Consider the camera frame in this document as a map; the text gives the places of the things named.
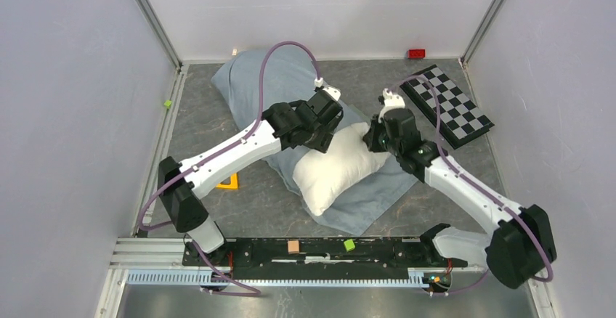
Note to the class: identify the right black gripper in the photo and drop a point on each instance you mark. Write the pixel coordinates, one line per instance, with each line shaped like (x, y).
(370, 136)

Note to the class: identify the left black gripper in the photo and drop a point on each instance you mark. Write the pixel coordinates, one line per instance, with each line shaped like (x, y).
(322, 143)

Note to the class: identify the white pillow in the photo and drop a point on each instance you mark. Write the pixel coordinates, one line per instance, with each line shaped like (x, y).
(322, 177)

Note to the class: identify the blue grey pillowcase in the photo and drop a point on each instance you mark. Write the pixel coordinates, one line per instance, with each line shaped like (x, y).
(272, 204)

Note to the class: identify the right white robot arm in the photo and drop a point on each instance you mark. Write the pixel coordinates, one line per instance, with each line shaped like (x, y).
(517, 244)

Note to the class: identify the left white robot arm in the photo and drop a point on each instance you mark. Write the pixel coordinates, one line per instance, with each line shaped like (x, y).
(285, 125)

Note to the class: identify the black white checkerboard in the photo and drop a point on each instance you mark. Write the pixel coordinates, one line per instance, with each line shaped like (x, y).
(461, 119)

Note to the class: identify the red lego brick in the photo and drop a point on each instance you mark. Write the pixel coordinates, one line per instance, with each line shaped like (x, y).
(416, 54)

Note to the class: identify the yellow triangle piece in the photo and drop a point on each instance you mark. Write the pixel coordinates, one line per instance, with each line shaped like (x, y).
(231, 183)

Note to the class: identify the tan wooden cube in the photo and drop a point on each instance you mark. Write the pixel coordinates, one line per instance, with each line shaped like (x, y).
(293, 246)

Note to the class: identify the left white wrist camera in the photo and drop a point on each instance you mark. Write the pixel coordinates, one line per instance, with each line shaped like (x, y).
(321, 85)

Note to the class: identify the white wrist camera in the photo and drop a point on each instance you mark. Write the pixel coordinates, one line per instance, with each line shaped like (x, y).
(390, 100)
(321, 85)

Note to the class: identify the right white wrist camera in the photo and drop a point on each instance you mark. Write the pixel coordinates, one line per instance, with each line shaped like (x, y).
(390, 100)

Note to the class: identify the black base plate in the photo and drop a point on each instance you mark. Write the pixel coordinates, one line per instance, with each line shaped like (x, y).
(267, 258)

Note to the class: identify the green cube on rail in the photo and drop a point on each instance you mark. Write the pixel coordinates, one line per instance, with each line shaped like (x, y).
(349, 245)

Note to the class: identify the white toothed rail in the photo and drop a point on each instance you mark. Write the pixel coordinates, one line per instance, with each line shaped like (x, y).
(207, 278)

